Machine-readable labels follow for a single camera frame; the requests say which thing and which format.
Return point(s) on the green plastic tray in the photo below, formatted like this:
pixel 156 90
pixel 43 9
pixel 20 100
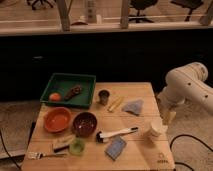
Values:
pixel 62 82

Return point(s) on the yellow banana-like object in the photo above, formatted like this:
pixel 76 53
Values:
pixel 115 104

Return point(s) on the grey-blue towel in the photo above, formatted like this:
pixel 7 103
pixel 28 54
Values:
pixel 133 107

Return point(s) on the dark maroon bowl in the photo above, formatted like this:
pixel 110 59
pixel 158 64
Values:
pixel 84 124

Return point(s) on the white handled brush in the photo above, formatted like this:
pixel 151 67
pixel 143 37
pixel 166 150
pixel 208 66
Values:
pixel 103 137

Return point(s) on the brown object in tray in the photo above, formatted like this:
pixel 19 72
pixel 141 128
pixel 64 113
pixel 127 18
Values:
pixel 73 92

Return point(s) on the silver fork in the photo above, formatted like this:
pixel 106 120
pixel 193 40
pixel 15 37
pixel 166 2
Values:
pixel 39 155

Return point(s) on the orange bowl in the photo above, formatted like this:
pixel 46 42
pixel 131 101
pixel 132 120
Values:
pixel 57 119

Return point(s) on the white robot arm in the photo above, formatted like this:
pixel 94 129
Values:
pixel 185 83

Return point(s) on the orange fruit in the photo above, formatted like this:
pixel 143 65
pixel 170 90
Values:
pixel 56 97

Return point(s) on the green small cup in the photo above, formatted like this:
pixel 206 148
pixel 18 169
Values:
pixel 77 146

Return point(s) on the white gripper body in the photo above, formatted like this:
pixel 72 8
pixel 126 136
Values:
pixel 168 114

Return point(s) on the wooden block with black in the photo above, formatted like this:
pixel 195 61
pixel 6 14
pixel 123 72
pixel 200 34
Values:
pixel 62 143

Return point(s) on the metal cup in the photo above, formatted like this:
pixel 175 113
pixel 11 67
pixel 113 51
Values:
pixel 103 97

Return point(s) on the blue sponge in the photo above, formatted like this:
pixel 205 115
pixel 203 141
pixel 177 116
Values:
pixel 115 148

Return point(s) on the office chair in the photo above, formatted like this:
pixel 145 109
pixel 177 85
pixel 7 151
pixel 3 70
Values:
pixel 141 5

